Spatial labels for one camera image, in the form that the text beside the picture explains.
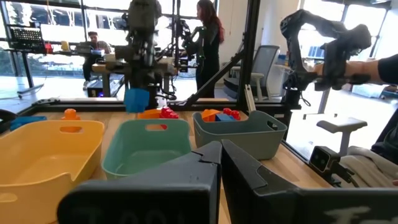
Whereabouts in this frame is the blue-grey plastic bin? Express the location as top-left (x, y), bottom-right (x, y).
top-left (192, 110), bottom-right (288, 161)

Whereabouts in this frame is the small black depth camera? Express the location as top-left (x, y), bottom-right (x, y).
top-left (308, 145), bottom-right (343, 174)

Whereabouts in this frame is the black standing desk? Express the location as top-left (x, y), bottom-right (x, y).
top-left (4, 46), bottom-right (106, 99)

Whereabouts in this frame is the large red toy block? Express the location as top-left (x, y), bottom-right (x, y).
top-left (159, 106), bottom-right (180, 130)

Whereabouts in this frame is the black computer tower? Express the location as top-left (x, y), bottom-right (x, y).
top-left (86, 79), bottom-right (125, 98)

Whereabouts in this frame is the person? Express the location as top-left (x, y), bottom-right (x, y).
top-left (180, 0), bottom-right (225, 99)
top-left (337, 107), bottom-right (398, 189)
top-left (82, 30), bottom-right (112, 91)

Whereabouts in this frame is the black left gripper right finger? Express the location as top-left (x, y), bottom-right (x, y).
top-left (221, 139), bottom-right (398, 224)

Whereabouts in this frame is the grey mesh office chair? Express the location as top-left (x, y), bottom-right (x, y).
top-left (223, 45), bottom-right (280, 102)

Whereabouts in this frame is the black camera cable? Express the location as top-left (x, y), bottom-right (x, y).
top-left (337, 167), bottom-right (360, 189)

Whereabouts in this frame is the person's forearm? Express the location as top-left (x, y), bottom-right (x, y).
top-left (341, 54), bottom-right (398, 85)

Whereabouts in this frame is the green plastic bin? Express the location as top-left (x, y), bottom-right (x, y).
top-left (101, 118), bottom-right (193, 180)

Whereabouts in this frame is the white plastic strip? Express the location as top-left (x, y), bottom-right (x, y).
top-left (244, 83), bottom-right (257, 113)

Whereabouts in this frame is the grey chair armrest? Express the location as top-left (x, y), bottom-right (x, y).
top-left (316, 116), bottom-right (368, 156)

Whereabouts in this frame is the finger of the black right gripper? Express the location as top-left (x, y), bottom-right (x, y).
top-left (142, 72), bottom-right (156, 91)
top-left (129, 72), bottom-right (141, 90)

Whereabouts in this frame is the wooden workshop table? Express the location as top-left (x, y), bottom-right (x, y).
top-left (91, 57), bottom-right (178, 97)

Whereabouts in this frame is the yellow-orange plastic bin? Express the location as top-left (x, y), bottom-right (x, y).
top-left (0, 119), bottom-right (105, 224)

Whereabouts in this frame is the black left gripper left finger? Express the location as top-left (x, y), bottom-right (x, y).
top-left (57, 140), bottom-right (223, 224)

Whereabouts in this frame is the black dotted display panel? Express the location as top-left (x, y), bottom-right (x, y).
top-left (7, 24), bottom-right (46, 54)

